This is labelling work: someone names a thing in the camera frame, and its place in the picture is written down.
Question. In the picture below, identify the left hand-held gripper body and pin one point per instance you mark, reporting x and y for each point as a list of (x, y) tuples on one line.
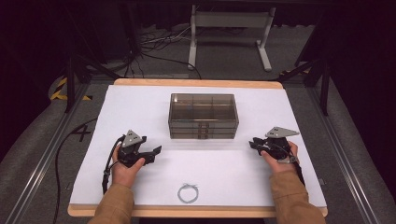
[(130, 152)]

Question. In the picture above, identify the person's right hand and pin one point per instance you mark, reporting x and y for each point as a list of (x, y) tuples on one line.
[(281, 165)]

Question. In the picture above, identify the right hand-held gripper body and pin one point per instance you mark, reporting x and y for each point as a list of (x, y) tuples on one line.
[(277, 146)]

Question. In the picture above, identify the person's left hand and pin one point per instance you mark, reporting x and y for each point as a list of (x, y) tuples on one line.
[(126, 174)]

